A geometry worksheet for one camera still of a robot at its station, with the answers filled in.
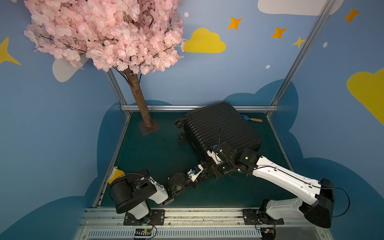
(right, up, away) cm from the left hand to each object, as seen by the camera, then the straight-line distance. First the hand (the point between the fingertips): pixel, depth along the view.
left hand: (204, 167), depth 80 cm
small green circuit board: (-31, -30, -8) cm, 44 cm away
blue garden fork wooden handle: (+37, +30, +39) cm, 62 cm away
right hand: (+4, 0, -6) cm, 7 cm away
